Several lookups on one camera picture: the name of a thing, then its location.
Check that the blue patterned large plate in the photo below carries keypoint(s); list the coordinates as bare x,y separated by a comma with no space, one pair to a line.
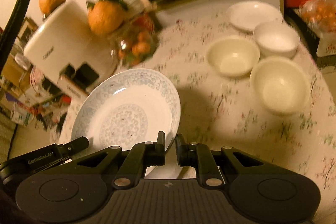
128,108

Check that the small white plate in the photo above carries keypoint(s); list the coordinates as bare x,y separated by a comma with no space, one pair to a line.
247,15

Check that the plastic bag of tangerines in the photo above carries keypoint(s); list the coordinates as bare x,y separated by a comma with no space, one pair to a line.
319,15

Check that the cream bowl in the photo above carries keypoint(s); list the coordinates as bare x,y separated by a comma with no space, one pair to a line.
281,85
233,56

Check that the glass jar of tangerines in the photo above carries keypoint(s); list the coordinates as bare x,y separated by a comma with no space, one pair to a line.
135,41

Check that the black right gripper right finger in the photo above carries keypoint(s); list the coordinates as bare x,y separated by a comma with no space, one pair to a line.
200,157

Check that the large orange pomelo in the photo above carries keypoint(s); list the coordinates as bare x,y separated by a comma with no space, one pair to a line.
106,16

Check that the white air fryer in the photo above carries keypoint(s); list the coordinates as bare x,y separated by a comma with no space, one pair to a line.
69,54

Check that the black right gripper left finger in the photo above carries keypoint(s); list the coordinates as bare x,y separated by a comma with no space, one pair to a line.
139,158

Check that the white bowl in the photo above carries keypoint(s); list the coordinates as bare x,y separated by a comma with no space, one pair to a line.
276,39

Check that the cardboard box under bag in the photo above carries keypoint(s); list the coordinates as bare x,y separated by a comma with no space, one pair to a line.
327,44

